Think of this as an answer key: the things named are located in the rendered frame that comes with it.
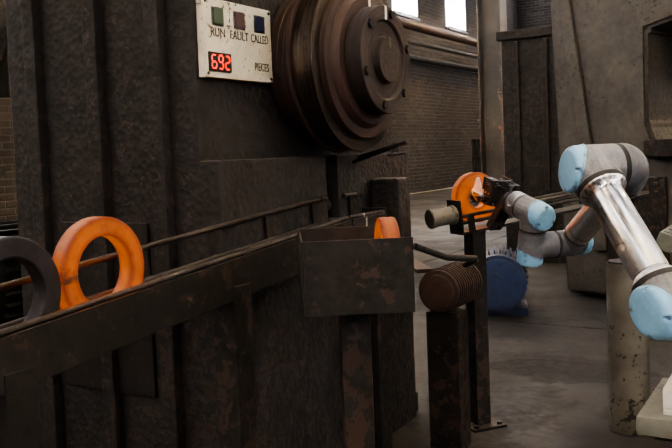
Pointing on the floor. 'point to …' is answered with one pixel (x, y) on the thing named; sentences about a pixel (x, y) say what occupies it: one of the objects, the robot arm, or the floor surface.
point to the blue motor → (505, 283)
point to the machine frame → (178, 180)
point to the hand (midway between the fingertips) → (474, 190)
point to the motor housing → (449, 351)
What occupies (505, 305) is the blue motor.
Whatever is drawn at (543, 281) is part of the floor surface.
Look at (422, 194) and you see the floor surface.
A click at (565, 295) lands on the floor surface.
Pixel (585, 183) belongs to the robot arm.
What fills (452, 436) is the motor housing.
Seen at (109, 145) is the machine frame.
